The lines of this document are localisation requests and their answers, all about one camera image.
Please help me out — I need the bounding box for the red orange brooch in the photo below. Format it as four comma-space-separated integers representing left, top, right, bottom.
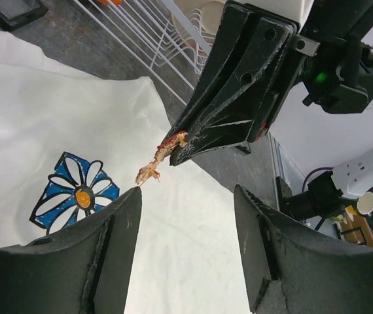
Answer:
135, 131, 188, 186

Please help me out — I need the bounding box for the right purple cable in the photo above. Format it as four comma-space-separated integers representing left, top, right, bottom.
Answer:
301, 166, 333, 194

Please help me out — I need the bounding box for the white wire dish rack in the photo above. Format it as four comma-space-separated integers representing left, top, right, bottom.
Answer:
74, 1, 208, 105

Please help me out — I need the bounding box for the beige plate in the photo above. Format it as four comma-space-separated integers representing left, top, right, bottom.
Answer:
200, 1, 225, 35

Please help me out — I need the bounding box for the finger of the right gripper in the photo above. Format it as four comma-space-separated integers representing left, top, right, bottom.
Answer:
165, 1, 258, 139
169, 16, 296, 166

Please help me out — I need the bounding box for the orange bowl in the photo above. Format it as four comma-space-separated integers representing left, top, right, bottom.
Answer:
98, 0, 123, 6

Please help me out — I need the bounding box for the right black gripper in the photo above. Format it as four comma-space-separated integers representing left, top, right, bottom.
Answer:
255, 1, 373, 139

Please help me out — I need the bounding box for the white t-shirt with flower print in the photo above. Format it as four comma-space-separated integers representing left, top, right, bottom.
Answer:
0, 31, 249, 313

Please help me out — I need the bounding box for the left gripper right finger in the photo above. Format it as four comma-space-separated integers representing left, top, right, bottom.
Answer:
234, 184, 373, 313

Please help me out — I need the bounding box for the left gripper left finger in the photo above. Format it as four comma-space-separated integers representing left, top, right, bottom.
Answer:
0, 187, 141, 313

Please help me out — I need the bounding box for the black square box far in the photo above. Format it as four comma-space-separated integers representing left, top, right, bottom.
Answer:
0, 0, 48, 31

